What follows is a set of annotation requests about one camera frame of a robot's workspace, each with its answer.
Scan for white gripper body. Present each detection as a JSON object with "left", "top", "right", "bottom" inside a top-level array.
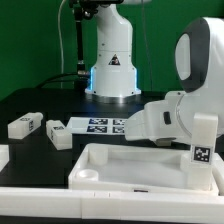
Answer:
[{"left": 124, "top": 91, "right": 191, "bottom": 146}]

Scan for white desk top tray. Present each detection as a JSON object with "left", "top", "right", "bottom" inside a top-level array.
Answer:
[{"left": 68, "top": 143, "right": 224, "bottom": 196}]

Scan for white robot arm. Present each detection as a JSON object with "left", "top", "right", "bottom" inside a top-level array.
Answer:
[{"left": 86, "top": 0, "right": 224, "bottom": 144}]

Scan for white marker sheet with tags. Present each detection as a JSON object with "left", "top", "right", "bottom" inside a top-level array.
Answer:
[{"left": 67, "top": 117, "right": 126, "bottom": 135}]

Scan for black cable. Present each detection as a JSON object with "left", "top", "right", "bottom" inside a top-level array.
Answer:
[{"left": 35, "top": 72, "right": 91, "bottom": 90}]

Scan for white left wall block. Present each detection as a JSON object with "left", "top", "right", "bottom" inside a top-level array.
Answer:
[{"left": 0, "top": 145, "right": 9, "bottom": 172}]

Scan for white front wall fence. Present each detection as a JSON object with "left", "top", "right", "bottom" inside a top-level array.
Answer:
[{"left": 0, "top": 187, "right": 224, "bottom": 224}]

